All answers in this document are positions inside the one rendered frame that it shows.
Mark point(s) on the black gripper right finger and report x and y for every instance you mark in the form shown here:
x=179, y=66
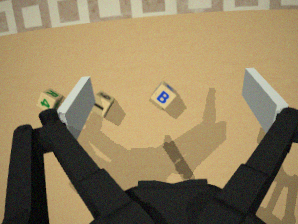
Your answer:
x=252, y=180

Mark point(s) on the tan letter block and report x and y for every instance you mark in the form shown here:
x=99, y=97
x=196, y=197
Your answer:
x=103, y=103
x=163, y=95
x=49, y=99

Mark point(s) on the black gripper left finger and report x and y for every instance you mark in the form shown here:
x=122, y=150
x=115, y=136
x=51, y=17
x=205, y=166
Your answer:
x=26, y=197

